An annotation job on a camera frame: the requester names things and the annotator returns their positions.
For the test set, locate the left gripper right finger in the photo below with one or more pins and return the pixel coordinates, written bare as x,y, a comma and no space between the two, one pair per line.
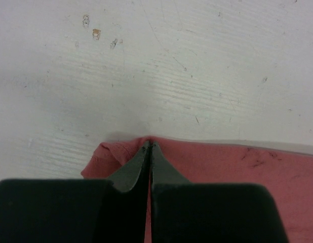
182,211

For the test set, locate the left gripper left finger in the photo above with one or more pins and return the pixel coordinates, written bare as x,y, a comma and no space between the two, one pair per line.
78,210

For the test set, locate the salmon pink t shirt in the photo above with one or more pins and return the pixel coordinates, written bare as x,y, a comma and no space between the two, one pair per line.
288,176

